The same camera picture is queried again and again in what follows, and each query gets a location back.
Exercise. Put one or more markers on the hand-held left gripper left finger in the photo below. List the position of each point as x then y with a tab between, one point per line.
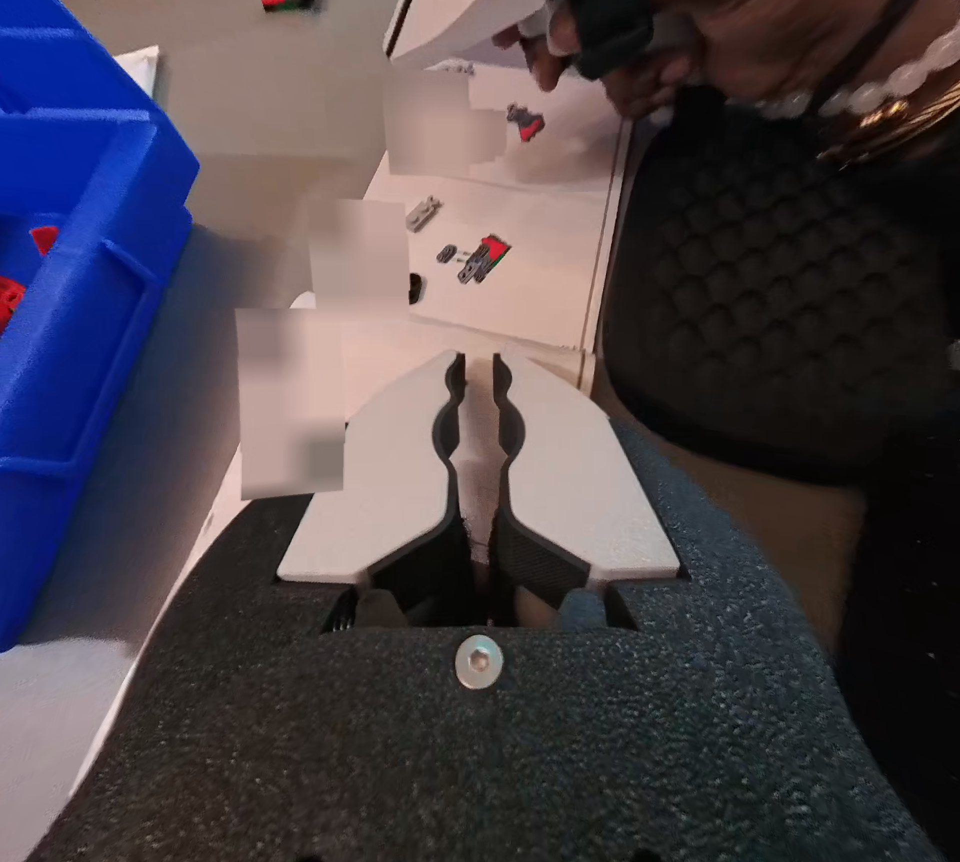
375	487

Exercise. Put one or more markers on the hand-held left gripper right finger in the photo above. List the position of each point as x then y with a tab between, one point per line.
577	487

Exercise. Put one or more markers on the person's right forearm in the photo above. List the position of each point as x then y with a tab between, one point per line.
946	3

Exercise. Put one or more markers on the black rounded two-hole plate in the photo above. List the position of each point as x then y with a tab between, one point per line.
415	288

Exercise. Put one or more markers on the grey brick plate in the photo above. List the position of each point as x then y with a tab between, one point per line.
424	214

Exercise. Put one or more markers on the white instruction booklet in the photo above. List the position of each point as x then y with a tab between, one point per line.
540	217

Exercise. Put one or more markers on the black quilted cushion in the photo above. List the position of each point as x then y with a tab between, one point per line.
765	277

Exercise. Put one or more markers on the blue plastic bin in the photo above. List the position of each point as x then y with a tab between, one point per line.
97	202

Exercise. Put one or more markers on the red brick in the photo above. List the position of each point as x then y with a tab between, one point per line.
45	239
10	303

